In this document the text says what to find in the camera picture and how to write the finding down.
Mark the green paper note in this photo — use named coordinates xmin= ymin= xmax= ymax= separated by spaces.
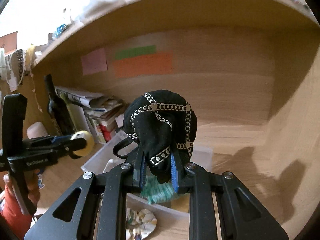
xmin=114 ymin=45 xmax=157 ymax=60

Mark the wooden upper shelf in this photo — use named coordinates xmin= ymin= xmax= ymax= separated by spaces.
xmin=34 ymin=0 xmax=319 ymax=67

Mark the green striped sock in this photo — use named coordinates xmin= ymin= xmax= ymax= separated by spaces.
xmin=140 ymin=175 xmax=179 ymax=205

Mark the yellow plush ball face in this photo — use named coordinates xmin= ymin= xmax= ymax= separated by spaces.
xmin=68 ymin=131 xmax=95 ymax=159

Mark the orange paper note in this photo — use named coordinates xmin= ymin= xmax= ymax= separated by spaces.
xmin=113 ymin=53 xmax=174 ymax=78

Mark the dark wine bottle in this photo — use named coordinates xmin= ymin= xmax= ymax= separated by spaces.
xmin=44 ymin=74 xmax=74 ymax=135

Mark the beige cushion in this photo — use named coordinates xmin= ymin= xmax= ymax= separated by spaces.
xmin=27 ymin=121 xmax=48 ymax=139

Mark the fruit picture carton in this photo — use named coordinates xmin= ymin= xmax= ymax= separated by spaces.
xmin=89 ymin=118 xmax=106 ymax=144

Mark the black pouch with chain trim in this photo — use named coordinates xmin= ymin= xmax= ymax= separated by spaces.
xmin=113 ymin=90 xmax=197 ymax=187

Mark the left hand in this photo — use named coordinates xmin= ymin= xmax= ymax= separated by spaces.
xmin=3 ymin=168 xmax=41 ymax=205

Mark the clear plastic storage bin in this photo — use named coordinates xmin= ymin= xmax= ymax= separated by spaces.
xmin=80 ymin=129 xmax=214 ymax=221

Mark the red small box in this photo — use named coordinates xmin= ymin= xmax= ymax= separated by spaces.
xmin=99 ymin=121 xmax=117 ymax=142

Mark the stack of papers and magazines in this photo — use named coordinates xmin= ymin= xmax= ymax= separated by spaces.
xmin=55 ymin=86 xmax=125 ymax=121

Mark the white floral cloth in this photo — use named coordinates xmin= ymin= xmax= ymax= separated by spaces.
xmin=125 ymin=207 xmax=157 ymax=239

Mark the pink paper note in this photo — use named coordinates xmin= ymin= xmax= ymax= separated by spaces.
xmin=80 ymin=48 xmax=108 ymax=75

